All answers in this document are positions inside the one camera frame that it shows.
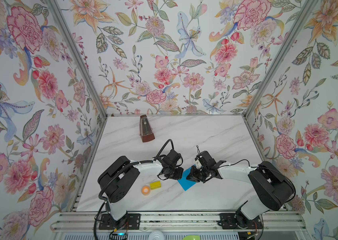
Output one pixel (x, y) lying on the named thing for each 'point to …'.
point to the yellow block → (155, 185)
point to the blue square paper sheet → (186, 184)
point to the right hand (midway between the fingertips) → (185, 177)
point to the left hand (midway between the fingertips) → (184, 178)
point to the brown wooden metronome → (145, 130)
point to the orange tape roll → (145, 190)
